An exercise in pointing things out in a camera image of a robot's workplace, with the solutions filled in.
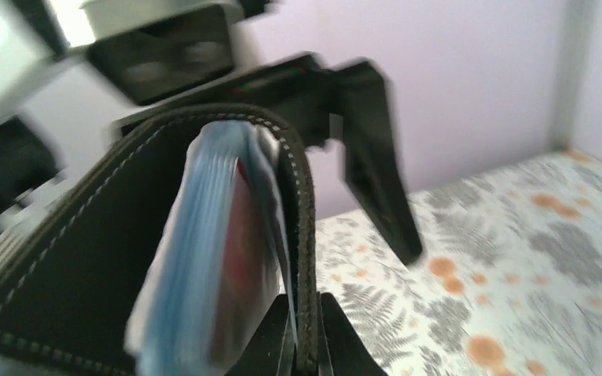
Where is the floral table mat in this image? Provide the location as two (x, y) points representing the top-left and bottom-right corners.
(316, 152), (602, 375)

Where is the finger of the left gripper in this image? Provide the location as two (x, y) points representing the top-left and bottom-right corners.
(339, 62), (423, 266)

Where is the red credit card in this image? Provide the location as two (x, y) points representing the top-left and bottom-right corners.
(211, 161), (269, 368)

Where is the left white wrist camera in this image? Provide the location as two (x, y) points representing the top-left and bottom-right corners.
(82, 1), (268, 106)

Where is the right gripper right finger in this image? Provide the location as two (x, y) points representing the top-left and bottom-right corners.
(317, 292), (386, 376)

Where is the black leather card holder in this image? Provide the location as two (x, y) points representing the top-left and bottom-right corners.
(0, 103), (318, 375)

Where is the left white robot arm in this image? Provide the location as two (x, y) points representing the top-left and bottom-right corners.
(0, 1), (423, 265)

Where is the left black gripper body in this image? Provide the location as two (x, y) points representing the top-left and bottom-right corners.
(114, 52), (390, 148)

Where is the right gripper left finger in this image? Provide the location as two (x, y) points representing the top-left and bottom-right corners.
(226, 294), (296, 376)

